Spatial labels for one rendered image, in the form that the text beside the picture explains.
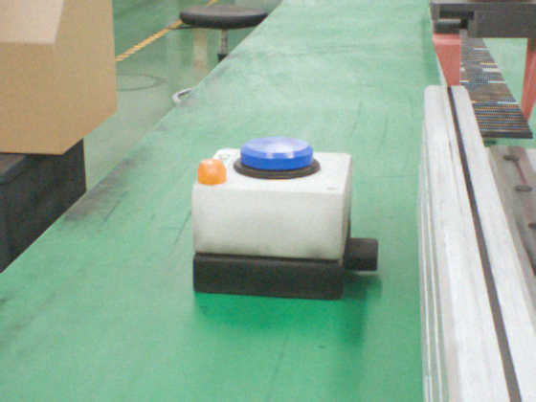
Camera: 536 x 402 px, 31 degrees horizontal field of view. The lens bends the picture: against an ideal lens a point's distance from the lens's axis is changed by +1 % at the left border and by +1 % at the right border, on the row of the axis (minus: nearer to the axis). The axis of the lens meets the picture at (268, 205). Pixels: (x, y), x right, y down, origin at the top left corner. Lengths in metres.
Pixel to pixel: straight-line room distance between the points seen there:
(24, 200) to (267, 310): 0.36
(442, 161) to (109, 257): 0.21
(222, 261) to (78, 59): 0.37
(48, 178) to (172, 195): 0.20
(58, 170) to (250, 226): 0.41
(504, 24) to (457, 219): 0.39
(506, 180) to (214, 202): 0.16
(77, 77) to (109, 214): 0.21
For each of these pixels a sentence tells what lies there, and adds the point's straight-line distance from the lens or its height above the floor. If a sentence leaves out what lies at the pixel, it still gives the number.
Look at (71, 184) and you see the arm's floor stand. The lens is 0.91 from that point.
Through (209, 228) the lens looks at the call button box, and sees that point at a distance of 0.49.
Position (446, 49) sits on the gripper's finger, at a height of 0.87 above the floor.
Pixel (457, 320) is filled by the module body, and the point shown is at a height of 0.86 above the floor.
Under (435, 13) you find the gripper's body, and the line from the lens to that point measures 0.74.
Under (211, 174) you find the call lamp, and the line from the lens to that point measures 0.49.
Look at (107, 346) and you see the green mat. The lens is 0.46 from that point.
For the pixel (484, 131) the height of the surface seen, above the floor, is 0.81.
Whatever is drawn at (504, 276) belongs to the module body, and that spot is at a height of 0.86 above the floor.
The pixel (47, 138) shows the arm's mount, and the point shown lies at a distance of 0.79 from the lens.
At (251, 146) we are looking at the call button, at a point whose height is 0.85.
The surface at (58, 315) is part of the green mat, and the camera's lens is 0.49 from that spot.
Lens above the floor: 0.98
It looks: 18 degrees down
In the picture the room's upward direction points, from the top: straight up
